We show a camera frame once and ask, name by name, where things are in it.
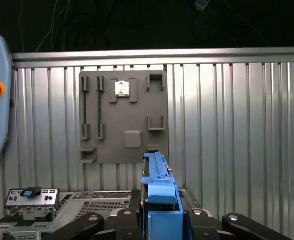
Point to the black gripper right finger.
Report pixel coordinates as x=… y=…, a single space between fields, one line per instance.
x=199 y=225

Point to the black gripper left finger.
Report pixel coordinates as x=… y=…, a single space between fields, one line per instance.
x=128 y=225

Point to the hard disk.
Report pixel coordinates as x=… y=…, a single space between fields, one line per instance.
x=162 y=197

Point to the black open PC case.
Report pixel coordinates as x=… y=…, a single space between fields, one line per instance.
x=99 y=205

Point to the grey parts rack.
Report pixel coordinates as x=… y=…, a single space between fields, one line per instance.
x=137 y=112

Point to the dark RAM stick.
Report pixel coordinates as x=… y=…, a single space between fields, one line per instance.
x=100 y=112

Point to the silver CPU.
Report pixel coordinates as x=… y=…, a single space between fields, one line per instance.
x=122 y=88

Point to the white power strip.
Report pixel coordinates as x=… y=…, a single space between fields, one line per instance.
x=202 y=3

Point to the metal I/O bracket plate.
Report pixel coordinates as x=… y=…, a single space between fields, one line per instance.
x=14 y=200

